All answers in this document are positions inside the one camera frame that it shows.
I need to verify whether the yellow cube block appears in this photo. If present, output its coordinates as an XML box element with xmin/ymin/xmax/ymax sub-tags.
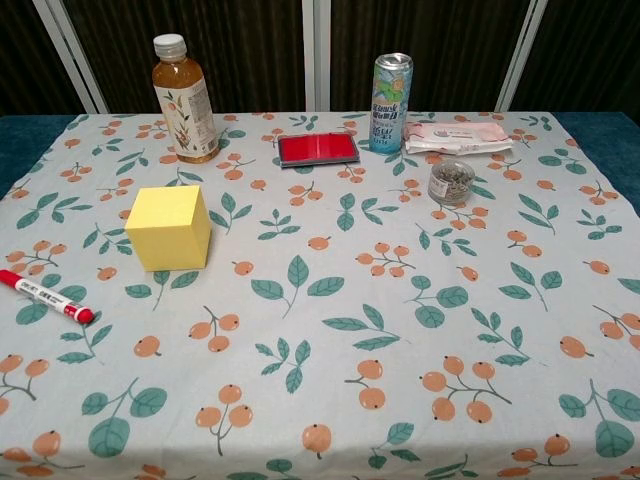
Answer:
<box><xmin>124</xmin><ymin>184</ymin><xmax>211</xmax><ymax>273</ymax></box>

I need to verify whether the red and white marker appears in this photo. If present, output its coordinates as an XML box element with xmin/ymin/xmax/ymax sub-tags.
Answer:
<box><xmin>0</xmin><ymin>268</ymin><xmax>95</xmax><ymax>325</ymax></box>

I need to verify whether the fruit and leaf print tablecloth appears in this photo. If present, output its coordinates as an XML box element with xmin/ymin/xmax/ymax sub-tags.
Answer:
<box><xmin>0</xmin><ymin>110</ymin><xmax>640</xmax><ymax>480</ymax></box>

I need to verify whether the red ink stamp pad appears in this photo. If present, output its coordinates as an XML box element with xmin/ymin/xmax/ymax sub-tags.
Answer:
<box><xmin>277</xmin><ymin>132</ymin><xmax>362</xmax><ymax>170</ymax></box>

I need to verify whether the clear tub of paper clips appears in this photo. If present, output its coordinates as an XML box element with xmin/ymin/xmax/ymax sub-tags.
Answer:
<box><xmin>427</xmin><ymin>159</ymin><xmax>477</xmax><ymax>204</ymax></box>

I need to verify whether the tall light blue drink can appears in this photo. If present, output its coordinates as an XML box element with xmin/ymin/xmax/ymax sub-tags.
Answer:
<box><xmin>368</xmin><ymin>51</ymin><xmax>415</xmax><ymax>156</ymax></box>

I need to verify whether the pink white wet wipes pack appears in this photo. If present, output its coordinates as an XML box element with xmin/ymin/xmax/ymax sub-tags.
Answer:
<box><xmin>403</xmin><ymin>121</ymin><xmax>515</xmax><ymax>155</ymax></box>

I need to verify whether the amber tea bottle white cap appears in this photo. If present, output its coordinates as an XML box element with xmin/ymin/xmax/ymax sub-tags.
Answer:
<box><xmin>151</xmin><ymin>33</ymin><xmax>222</xmax><ymax>165</ymax></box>

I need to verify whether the white metal frame post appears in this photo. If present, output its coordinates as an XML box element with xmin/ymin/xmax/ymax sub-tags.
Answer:
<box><xmin>30</xmin><ymin>0</ymin><xmax>109</xmax><ymax>115</ymax></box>
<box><xmin>494</xmin><ymin>0</ymin><xmax>550</xmax><ymax>113</ymax></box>
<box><xmin>301</xmin><ymin>0</ymin><xmax>333</xmax><ymax>113</ymax></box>

